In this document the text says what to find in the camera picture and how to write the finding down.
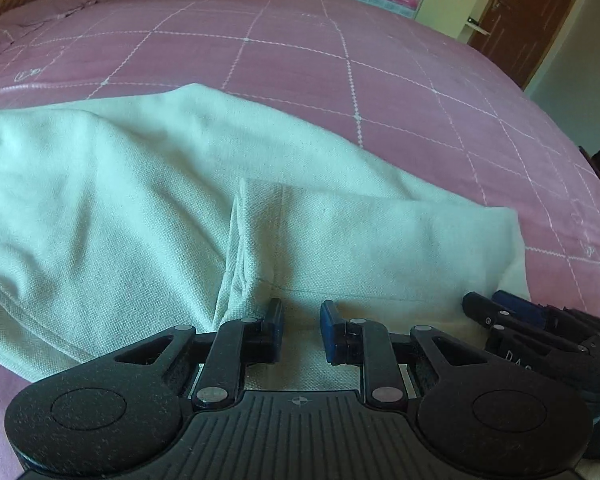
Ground pink checked bed sheet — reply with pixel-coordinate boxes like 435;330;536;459
0;0;600;480

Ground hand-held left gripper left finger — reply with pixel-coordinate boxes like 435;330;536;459
115;298;286;409

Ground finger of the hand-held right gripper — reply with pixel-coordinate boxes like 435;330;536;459
461;291;581;361
492;289;600;341

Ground white pants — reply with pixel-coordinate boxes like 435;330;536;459
0;82;531;391

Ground brown wooden door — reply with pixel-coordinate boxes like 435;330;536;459
467;0;588;91

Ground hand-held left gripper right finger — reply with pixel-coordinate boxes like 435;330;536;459
320;301;486;409

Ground cream corner shelf unit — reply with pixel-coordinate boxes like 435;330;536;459
457;0;513;43

